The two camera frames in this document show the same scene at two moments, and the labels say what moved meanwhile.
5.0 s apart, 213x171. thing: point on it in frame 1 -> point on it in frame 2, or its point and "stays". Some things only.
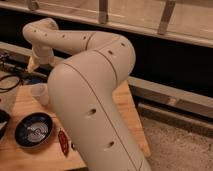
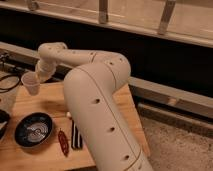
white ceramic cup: x=40 y=92 -> x=31 y=80
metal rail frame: x=189 y=21 stays
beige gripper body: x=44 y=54 -> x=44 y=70
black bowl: x=33 y=129 stays
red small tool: x=64 y=143 stays
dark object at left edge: x=4 y=119 stays
